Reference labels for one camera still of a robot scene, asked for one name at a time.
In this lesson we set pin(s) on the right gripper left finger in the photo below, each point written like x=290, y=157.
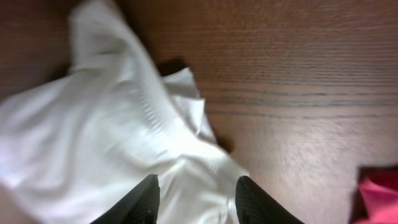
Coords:
x=138, y=206

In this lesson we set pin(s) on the red printed t-shirt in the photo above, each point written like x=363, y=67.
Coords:
x=379, y=193

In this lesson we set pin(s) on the white graphic t-shirt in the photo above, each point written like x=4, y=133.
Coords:
x=73, y=148

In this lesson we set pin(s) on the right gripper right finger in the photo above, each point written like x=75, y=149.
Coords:
x=255, y=206

